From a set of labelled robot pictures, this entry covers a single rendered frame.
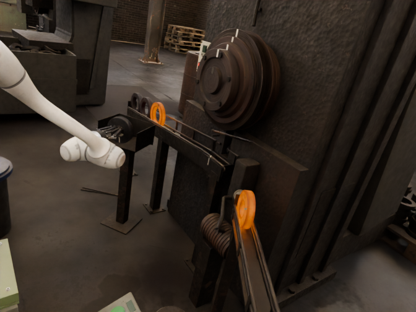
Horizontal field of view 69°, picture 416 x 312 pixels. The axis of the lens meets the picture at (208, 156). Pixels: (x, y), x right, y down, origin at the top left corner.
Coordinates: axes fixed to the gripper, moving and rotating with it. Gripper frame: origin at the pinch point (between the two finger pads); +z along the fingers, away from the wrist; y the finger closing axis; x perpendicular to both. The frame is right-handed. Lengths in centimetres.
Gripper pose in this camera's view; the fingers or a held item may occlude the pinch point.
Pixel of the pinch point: (120, 127)
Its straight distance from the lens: 179.0
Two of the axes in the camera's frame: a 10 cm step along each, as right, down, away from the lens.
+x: 1.7, -8.8, -4.5
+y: 9.2, 3.1, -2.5
